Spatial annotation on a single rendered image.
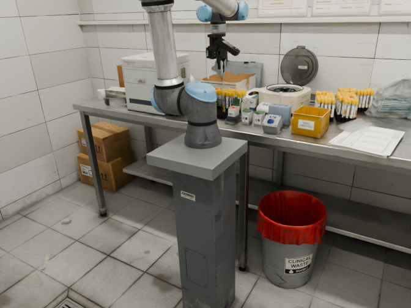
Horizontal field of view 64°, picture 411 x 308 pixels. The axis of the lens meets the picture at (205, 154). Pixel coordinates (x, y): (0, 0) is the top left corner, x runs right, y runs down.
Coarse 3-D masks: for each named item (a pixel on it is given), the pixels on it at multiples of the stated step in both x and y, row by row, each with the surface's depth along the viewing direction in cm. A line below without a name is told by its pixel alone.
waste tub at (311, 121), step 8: (296, 112) 148; (304, 112) 154; (312, 112) 152; (320, 112) 150; (328, 112) 145; (296, 120) 144; (304, 120) 142; (312, 120) 140; (320, 120) 138; (328, 120) 148; (296, 128) 146; (304, 128) 144; (312, 128) 142; (320, 128) 140; (312, 136) 143; (320, 136) 142
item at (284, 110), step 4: (272, 104) 157; (276, 104) 156; (284, 104) 156; (268, 108) 157; (272, 108) 156; (276, 108) 155; (280, 108) 154; (284, 108) 153; (288, 108) 152; (268, 112) 158; (272, 112) 157; (276, 112) 156; (280, 112) 155; (284, 112) 154; (288, 112) 153; (284, 116) 154; (288, 116) 154; (284, 120) 155; (288, 120) 154; (284, 124) 156; (288, 124) 156
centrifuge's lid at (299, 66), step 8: (296, 48) 183; (304, 48) 180; (288, 56) 190; (296, 56) 189; (304, 56) 187; (312, 56) 183; (288, 64) 193; (296, 64) 191; (304, 64) 189; (312, 64) 185; (288, 72) 194; (296, 72) 192; (304, 72) 190; (312, 72) 185; (288, 80) 193; (296, 80) 192; (304, 80) 189; (312, 80) 183
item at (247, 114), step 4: (244, 112) 161; (248, 112) 159; (252, 112) 162; (244, 116) 160; (248, 116) 159; (252, 116) 163; (244, 120) 161; (248, 120) 160; (252, 120) 164; (244, 124) 162; (248, 124) 161
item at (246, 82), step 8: (208, 80) 201; (216, 80) 209; (224, 80) 216; (232, 80) 213; (240, 80) 210; (248, 80) 195; (224, 88) 187; (232, 88) 184; (240, 88) 187; (248, 88) 197
